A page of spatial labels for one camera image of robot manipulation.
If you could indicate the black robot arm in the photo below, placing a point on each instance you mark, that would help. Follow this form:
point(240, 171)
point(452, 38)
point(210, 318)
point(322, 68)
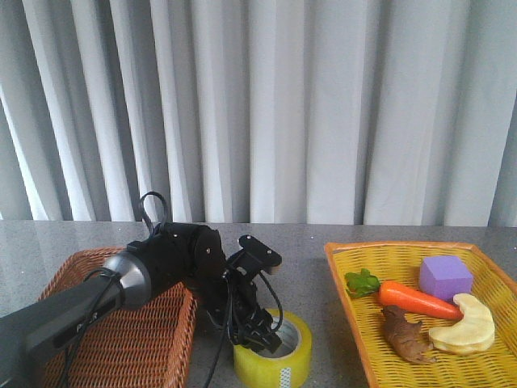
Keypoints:
point(173, 253)

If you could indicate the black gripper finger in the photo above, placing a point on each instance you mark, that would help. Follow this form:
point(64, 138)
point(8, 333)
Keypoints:
point(269, 342)

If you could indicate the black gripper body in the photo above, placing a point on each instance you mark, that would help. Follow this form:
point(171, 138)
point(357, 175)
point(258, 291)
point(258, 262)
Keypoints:
point(231, 302)

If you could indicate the grey pleated curtain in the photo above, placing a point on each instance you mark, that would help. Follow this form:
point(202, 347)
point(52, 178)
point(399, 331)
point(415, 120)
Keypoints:
point(394, 113)

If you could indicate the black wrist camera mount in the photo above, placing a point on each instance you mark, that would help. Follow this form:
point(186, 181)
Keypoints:
point(254, 257)

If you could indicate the purple foam cube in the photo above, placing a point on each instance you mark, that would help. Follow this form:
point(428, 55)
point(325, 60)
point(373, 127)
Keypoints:
point(444, 276)

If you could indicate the pale yellow croissant toy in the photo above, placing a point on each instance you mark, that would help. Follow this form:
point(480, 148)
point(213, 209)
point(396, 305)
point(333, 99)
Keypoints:
point(475, 332)

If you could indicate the brown toy animal figure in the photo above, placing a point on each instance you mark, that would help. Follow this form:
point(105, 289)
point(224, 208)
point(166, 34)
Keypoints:
point(403, 336)

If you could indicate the yellow woven basket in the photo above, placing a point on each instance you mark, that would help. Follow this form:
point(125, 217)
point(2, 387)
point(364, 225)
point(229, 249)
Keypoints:
point(400, 261)

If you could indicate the orange toy carrot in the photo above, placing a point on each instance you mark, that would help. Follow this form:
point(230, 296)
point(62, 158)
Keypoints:
point(391, 293)

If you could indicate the yellow packing tape roll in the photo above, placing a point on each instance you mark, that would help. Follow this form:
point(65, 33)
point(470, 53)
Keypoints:
point(288, 366)

